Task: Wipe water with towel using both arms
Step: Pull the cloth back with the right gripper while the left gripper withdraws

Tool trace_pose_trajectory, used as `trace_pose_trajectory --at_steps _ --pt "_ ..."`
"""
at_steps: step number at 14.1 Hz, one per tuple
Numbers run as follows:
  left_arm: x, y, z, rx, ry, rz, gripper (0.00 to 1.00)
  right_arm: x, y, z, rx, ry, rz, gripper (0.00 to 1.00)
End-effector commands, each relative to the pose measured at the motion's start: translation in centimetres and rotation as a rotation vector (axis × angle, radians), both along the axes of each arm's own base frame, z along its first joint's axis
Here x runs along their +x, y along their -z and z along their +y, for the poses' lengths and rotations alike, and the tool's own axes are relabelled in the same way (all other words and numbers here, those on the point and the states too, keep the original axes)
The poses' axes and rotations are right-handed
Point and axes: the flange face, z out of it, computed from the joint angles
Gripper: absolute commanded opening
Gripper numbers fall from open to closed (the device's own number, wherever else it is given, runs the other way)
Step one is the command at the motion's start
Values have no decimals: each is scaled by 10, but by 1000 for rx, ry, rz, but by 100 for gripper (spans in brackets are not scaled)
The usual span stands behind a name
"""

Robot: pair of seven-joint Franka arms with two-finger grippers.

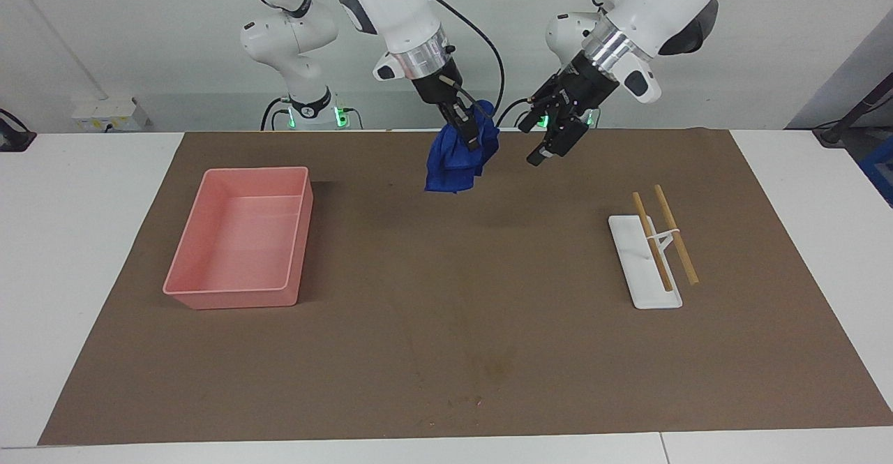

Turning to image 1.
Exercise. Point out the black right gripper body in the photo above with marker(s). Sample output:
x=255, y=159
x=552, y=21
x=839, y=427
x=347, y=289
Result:
x=441, y=88

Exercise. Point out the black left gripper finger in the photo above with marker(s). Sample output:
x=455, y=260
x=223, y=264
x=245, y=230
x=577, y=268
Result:
x=558, y=144
x=531, y=118

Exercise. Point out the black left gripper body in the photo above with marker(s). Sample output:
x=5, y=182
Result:
x=579, y=91

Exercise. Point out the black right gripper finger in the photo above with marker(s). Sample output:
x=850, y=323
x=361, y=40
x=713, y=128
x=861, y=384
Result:
x=452, y=118
x=471, y=132

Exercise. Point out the blue towel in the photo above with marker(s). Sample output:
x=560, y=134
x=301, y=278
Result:
x=453, y=164

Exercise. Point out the wooden rack rod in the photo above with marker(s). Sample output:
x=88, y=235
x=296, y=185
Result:
x=652, y=244
x=675, y=234

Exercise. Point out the brown table mat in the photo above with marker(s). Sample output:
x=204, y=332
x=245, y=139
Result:
x=446, y=275

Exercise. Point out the pink plastic bin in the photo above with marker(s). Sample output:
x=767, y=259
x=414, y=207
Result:
x=237, y=241

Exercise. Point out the black stand leg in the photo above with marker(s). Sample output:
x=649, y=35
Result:
x=834, y=132

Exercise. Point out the blue crate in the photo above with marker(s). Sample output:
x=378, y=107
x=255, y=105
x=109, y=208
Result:
x=880, y=167

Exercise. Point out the white power strip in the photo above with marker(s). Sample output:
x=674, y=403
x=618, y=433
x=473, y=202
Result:
x=104, y=111

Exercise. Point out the black clamp mount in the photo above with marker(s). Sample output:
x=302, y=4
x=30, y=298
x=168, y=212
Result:
x=14, y=139

